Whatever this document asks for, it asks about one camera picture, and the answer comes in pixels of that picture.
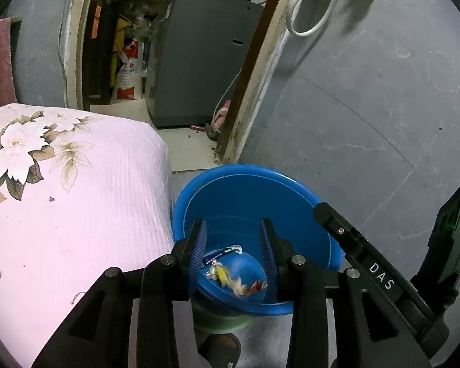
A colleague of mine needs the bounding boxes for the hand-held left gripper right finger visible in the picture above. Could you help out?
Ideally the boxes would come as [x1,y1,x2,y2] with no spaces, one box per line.
[260,218,434,368]

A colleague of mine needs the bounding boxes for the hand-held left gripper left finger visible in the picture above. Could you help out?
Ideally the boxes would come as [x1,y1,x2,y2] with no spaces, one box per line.
[31,218,208,368]

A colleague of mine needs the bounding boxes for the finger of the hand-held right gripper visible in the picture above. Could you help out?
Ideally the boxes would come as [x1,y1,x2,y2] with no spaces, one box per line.
[313,201,372,265]

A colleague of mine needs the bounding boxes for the white gold wrapper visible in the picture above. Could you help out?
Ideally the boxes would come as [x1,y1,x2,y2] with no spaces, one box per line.
[205,259,231,287]

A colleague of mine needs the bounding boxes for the blue snack wrapper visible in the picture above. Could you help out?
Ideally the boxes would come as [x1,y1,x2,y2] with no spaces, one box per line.
[202,244,243,265]

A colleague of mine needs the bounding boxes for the colourful wrapper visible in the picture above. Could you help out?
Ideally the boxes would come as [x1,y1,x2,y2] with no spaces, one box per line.
[230,276,268,297]

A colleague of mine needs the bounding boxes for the blue plastic bucket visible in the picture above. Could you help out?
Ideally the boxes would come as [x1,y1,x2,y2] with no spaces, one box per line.
[172,163,346,317]

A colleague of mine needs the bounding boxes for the black slipper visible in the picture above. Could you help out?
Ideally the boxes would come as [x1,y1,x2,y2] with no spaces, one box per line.
[197,333,242,368]

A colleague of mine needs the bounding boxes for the pink floral blanket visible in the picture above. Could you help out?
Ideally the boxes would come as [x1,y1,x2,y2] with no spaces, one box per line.
[0,103,177,368]

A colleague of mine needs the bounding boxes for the pink slipper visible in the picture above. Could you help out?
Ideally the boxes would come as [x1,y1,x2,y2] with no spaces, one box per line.
[213,100,231,129]

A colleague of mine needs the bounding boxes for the grey washing machine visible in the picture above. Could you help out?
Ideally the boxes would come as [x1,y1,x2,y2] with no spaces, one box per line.
[146,0,264,130]

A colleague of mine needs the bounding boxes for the red white sack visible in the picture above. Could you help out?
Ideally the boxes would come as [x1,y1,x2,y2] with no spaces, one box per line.
[111,38,148,101]

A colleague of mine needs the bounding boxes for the dark wooden door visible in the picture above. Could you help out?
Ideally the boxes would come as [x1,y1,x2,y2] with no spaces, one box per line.
[82,0,116,100]

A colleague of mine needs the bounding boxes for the yellow bag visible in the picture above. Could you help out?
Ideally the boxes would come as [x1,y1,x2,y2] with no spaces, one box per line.
[113,15,133,70]

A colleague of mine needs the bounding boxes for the pile of plastic bags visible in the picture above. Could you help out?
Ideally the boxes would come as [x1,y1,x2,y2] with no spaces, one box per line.
[128,2,165,43]

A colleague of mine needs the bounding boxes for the white cable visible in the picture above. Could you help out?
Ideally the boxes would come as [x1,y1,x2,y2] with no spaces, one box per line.
[213,71,240,123]

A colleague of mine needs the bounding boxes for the wooden door frame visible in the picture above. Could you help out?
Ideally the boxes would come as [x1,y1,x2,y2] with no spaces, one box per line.
[59,0,311,165]

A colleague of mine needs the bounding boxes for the white hose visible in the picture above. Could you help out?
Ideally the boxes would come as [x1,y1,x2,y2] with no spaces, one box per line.
[286,0,340,38]

